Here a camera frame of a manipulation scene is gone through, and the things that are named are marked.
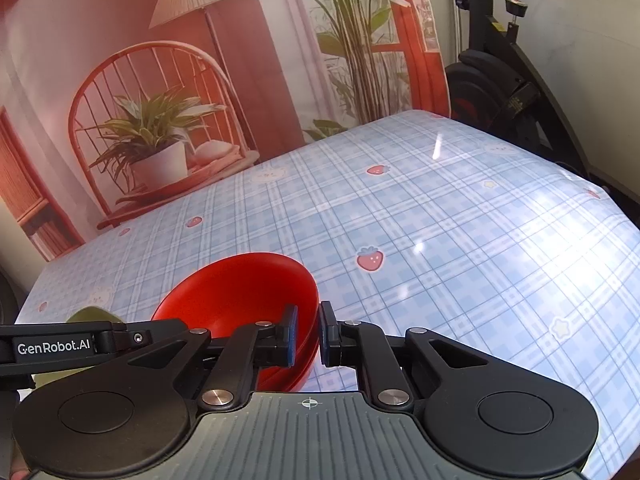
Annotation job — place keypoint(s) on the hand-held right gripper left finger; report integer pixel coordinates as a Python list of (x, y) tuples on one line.
[(290, 335)]

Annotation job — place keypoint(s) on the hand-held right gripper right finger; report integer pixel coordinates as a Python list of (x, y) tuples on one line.
[(325, 332)]

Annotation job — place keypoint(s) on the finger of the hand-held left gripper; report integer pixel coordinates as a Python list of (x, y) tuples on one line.
[(145, 335)]

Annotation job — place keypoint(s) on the red bowl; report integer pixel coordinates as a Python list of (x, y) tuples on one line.
[(285, 377), (309, 347), (235, 295)]

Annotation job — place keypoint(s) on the green bowl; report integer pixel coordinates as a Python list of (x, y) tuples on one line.
[(92, 316)]

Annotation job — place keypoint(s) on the blue plaid tablecloth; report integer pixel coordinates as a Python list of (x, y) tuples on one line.
[(450, 260)]

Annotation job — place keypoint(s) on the printed room backdrop cloth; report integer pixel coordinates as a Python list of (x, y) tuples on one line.
[(225, 60)]

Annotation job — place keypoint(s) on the black exercise bike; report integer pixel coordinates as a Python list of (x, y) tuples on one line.
[(500, 85)]

